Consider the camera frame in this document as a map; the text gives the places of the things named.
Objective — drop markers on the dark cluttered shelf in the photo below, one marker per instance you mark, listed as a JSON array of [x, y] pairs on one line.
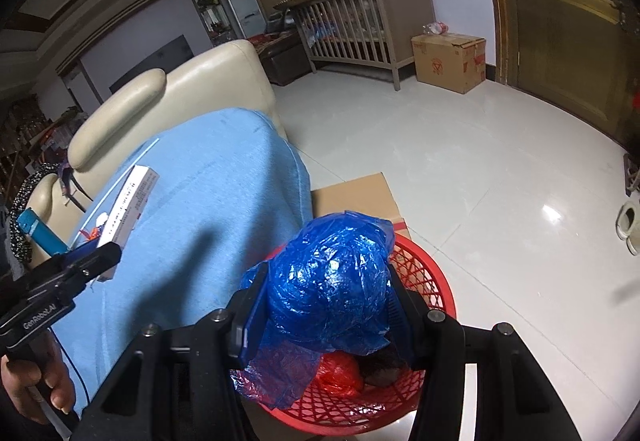
[[20, 131]]

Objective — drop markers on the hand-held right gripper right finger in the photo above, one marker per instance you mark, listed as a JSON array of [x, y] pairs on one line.
[[400, 321]]

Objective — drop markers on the thin white rod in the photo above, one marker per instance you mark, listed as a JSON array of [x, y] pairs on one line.
[[155, 142]]

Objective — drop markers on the dark crumpled item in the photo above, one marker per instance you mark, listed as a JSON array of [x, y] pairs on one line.
[[382, 366]]

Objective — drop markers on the white standing air conditioner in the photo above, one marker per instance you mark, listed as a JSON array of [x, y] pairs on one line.
[[245, 8]]

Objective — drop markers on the blue rectangular box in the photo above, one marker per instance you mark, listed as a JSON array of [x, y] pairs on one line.
[[42, 233]]

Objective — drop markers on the dark brown low cabinet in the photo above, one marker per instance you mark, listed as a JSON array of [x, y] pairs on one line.
[[285, 61]]

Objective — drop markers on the black wall television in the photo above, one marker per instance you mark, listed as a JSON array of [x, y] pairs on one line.
[[155, 63]]

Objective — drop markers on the red plastic bag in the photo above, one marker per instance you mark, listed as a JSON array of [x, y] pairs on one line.
[[340, 376]]

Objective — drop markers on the clear plastic bottle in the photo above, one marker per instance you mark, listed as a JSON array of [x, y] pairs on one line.
[[437, 27]]

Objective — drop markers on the red plastic basket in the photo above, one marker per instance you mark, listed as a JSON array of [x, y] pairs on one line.
[[430, 281]]

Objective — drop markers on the blue plastic bag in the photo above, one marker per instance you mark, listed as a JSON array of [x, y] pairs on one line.
[[325, 281]]

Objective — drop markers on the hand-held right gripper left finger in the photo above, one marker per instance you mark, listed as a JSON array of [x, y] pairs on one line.
[[252, 316]]

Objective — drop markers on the wooden baby crib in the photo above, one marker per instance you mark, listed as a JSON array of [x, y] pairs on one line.
[[405, 11]]

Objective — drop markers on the white red medicine box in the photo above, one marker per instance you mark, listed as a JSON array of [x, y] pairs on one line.
[[125, 216]]

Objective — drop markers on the orange wrapper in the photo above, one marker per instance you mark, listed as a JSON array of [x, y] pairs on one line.
[[90, 234]]

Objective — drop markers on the glass display cabinet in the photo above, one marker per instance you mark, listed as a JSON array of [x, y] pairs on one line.
[[207, 6]]

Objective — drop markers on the wooden door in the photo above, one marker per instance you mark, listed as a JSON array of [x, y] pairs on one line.
[[550, 46]]

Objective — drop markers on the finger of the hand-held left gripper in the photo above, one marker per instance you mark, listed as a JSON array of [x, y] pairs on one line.
[[75, 286], [102, 258]]

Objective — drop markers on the person's left hand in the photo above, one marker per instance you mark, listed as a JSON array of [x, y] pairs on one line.
[[57, 383]]

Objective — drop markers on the black white patterned cloth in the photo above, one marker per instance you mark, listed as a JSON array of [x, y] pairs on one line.
[[25, 181]]

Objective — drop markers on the crumpled white tissue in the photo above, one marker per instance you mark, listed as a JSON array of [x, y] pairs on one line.
[[102, 218]]

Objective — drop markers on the beige leather sofa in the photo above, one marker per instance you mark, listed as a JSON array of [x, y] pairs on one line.
[[215, 86]]

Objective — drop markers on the pale slipper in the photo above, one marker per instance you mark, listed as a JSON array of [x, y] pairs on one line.
[[635, 243], [626, 218]]

